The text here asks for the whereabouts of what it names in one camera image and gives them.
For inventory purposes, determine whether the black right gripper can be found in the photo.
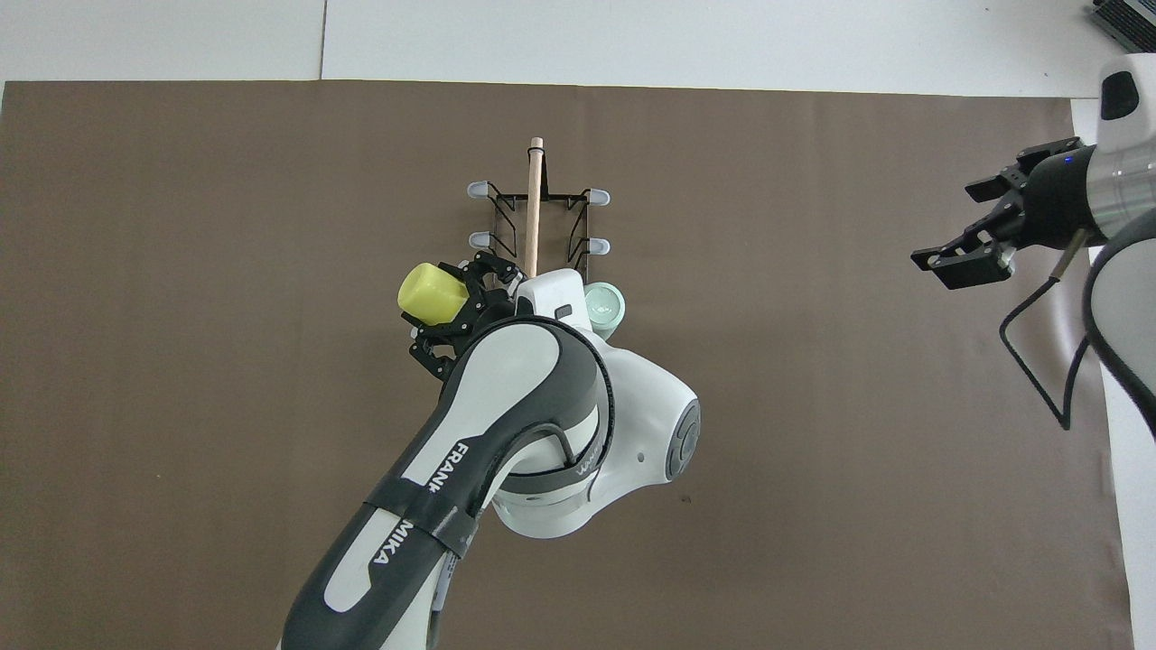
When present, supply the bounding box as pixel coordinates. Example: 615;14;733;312
910;137;1107;290

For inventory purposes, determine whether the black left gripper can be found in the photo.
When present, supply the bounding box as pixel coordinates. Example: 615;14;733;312
408;253;523;380

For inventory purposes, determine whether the yellow plastic cup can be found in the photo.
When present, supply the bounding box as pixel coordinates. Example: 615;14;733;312
397;262;471;328

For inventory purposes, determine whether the pale green plastic cup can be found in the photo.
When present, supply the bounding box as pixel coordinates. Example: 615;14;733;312
583;281;627;340

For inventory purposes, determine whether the grey ribbed device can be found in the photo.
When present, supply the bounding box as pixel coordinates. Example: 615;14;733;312
1088;0;1156;51

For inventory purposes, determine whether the brown table mat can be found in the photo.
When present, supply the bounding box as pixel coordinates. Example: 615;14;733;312
0;79;1135;650

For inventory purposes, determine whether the black wire cup rack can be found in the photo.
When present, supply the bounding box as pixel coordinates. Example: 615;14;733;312
467;137;611;294

